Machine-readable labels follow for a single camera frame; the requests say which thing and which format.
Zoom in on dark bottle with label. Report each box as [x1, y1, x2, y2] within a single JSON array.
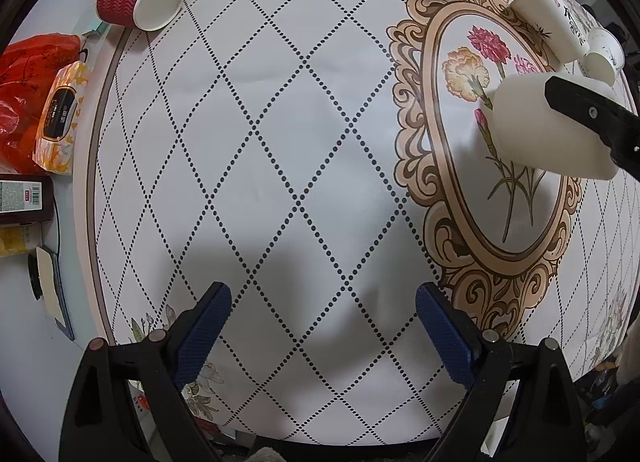
[[0, 174, 54, 226]]

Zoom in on yellow snack bag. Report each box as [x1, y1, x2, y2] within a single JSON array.
[[0, 226, 32, 257]]

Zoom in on floral diamond pattern tablecloth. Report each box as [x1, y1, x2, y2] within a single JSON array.
[[82, 0, 639, 446]]

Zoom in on white cup with print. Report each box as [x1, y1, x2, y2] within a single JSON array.
[[511, 0, 598, 64]]

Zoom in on orange wet wipes pack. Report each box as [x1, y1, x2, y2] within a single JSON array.
[[32, 60, 89, 175]]

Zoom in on white blue notebook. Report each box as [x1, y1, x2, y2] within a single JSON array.
[[27, 247, 76, 341]]

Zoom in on red plastic bag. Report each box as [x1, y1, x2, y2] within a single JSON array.
[[0, 33, 81, 175]]

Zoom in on plain white plastic cup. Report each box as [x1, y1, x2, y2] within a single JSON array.
[[487, 72, 618, 181]]

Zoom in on teal small card box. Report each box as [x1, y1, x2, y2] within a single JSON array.
[[82, 22, 111, 38]]

